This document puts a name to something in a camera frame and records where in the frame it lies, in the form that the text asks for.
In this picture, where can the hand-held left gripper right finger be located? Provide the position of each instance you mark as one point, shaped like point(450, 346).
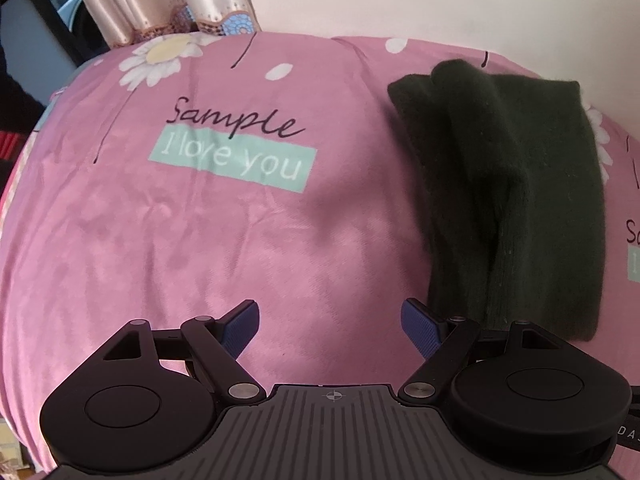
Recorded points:
point(423, 331)

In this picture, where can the dark cloth with red stripes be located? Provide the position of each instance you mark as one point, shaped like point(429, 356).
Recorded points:
point(15, 125)

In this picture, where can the pink patterned curtain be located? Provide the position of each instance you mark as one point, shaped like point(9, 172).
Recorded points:
point(165, 0)

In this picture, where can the pink floral bed sheet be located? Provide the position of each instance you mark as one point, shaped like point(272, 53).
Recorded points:
point(200, 240)

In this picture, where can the dark framed window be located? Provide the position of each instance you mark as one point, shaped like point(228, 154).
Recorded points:
point(55, 5)

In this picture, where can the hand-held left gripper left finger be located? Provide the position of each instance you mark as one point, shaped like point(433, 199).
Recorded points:
point(243, 328)

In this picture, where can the dark green knit sweater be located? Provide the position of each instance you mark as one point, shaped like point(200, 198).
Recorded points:
point(505, 170)

